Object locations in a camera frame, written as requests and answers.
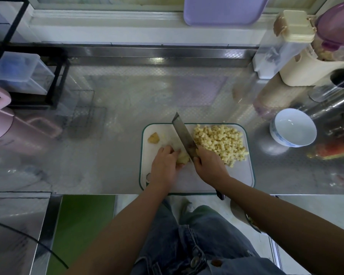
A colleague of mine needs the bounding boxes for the person's right forearm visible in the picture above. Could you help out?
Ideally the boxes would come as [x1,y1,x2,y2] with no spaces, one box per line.
[219,177,344,275]

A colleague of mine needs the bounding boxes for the person's left forearm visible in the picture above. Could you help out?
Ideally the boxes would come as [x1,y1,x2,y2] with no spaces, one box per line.
[66,183,170,275]

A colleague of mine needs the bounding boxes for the person's right hand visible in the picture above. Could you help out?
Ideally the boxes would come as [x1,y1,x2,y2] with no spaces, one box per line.
[193,147,231,189]

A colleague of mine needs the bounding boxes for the glass bottle black cap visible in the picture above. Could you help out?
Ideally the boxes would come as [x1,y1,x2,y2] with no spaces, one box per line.
[308,66,344,103]

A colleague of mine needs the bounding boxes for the white cutting board green rim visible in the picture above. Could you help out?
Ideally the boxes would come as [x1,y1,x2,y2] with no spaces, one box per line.
[139,122,256,195]

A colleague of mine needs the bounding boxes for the purple lid food container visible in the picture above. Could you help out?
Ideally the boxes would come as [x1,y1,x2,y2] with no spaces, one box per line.
[311,0,344,62]

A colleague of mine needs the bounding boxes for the cream plastic canister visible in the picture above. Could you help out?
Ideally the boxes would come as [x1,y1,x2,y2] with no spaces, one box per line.
[279,45,344,87]

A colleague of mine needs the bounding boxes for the green mat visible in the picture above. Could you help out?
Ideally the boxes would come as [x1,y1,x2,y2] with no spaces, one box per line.
[46,194,117,275]

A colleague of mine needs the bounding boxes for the pink kettle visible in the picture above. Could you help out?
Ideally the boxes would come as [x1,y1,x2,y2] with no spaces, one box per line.
[0,81,64,155]

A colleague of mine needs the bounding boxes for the clear container cream lid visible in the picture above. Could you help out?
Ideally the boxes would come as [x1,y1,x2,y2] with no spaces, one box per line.
[253,10,316,80]

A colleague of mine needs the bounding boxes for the metal bowl with scraps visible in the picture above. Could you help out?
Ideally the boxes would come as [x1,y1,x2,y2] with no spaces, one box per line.
[229,197,264,234]

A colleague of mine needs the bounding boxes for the purple plastic cutting board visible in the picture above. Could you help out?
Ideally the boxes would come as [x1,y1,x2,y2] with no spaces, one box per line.
[183,0,270,26]

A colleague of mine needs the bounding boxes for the steel cleaver knife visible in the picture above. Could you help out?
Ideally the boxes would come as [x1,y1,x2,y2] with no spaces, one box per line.
[171,112,226,201]

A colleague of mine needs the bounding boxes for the person's left hand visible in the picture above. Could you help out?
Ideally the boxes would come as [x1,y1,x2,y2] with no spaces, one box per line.
[149,146,183,191]

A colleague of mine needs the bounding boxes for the black metal rack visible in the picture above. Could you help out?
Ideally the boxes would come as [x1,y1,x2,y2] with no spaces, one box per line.
[0,0,71,109]

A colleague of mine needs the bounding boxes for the steel bin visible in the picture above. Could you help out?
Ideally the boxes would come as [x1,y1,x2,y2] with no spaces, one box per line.
[0,192,63,275]

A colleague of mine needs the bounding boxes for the white bowl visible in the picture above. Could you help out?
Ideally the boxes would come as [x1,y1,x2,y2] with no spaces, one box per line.
[269,108,318,148]

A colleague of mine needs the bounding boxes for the clear plastic storage box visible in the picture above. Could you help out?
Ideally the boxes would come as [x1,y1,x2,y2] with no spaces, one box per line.
[0,51,55,96]

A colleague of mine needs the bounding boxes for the person's blue jeans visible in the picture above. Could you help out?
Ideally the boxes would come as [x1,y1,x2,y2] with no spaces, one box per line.
[131,197,287,275]

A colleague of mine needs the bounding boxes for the pile of yellow potato slices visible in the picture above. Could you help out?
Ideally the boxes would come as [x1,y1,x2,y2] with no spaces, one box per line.
[147,131,161,145]

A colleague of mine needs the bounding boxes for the pile of diced potato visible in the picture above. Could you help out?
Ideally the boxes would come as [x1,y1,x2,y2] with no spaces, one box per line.
[193,124,250,168]

